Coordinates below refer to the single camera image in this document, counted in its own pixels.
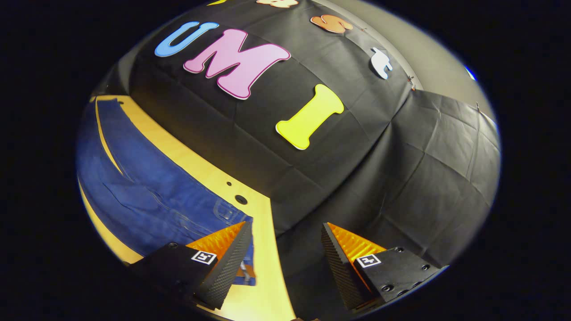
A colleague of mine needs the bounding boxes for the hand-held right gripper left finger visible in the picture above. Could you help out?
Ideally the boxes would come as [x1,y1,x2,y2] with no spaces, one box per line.
[129,222,253,310]

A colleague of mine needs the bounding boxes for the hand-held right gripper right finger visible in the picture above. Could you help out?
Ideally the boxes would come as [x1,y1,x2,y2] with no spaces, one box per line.
[321,222,449,312]

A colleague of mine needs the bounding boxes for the blue jeans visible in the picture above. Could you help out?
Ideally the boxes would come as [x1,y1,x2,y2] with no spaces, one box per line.
[76,98,257,287]

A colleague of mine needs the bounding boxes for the black backdrop cloth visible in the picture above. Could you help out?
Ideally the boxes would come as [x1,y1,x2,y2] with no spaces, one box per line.
[89,0,501,321]

